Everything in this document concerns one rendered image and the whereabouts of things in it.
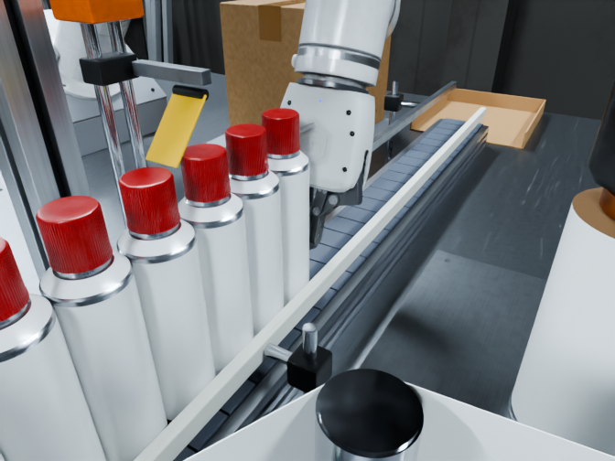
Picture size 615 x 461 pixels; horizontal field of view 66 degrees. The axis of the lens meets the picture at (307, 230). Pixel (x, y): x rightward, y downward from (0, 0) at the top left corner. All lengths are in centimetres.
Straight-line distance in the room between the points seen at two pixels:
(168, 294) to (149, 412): 9
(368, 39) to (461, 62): 250
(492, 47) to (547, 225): 213
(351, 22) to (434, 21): 273
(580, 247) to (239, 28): 81
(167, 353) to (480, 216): 60
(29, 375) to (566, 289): 31
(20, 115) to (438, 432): 34
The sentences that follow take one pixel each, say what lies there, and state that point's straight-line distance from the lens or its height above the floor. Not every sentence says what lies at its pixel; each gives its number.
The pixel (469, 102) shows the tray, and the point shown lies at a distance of 147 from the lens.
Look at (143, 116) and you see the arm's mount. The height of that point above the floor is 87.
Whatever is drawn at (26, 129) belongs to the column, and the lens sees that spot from 41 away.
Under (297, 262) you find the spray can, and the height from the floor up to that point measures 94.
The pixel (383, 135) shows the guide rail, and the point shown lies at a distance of 76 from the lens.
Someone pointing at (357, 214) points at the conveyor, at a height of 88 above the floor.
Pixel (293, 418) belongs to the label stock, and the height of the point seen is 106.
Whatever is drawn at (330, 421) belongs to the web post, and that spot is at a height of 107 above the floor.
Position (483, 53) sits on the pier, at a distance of 293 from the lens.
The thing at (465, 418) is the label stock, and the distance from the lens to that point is 20.
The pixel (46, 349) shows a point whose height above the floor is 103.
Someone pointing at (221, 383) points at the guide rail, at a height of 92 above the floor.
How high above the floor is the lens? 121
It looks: 30 degrees down
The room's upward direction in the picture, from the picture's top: straight up
